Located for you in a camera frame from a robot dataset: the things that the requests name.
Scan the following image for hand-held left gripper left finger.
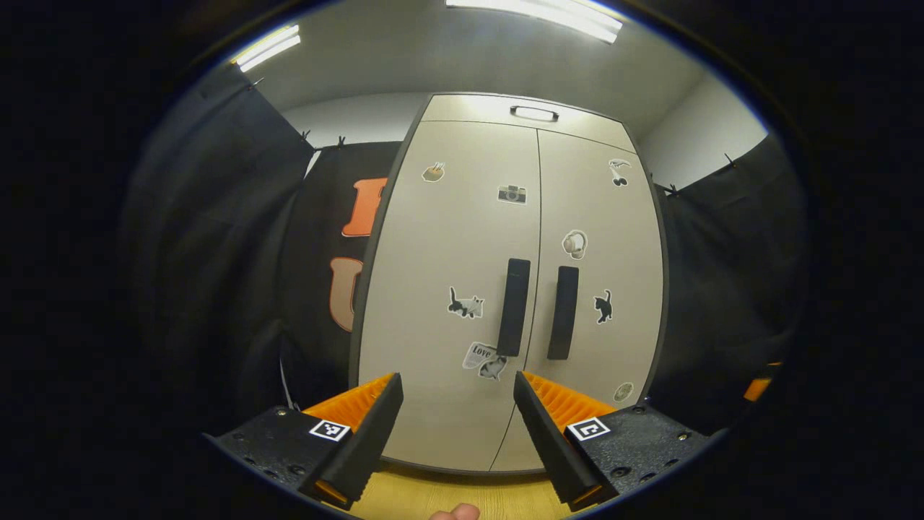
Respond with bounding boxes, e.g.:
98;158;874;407
204;372;405;511

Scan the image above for thin white cable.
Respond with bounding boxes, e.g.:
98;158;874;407
279;354;298;412

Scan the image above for white cabinet door headphone sticker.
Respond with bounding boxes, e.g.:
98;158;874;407
491;129;666;474

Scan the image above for ceiling light panel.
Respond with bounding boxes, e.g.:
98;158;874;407
445;0;624;44
232;24;302;73

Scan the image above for white cabinet drawer front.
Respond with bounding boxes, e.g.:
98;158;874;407
421;94;636;154

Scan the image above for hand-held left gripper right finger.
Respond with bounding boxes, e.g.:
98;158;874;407
513;370;713;513

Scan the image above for black door handle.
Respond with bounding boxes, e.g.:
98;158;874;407
546;266;580;360
497;258;531;358

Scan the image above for grey white cabinet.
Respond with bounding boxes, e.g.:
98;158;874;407
349;92;670;477

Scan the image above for black backdrop cloth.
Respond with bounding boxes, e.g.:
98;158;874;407
123;65;401;441
635;134;809;434

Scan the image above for white cabinet door camera sticker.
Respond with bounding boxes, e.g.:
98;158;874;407
352;119;542;470

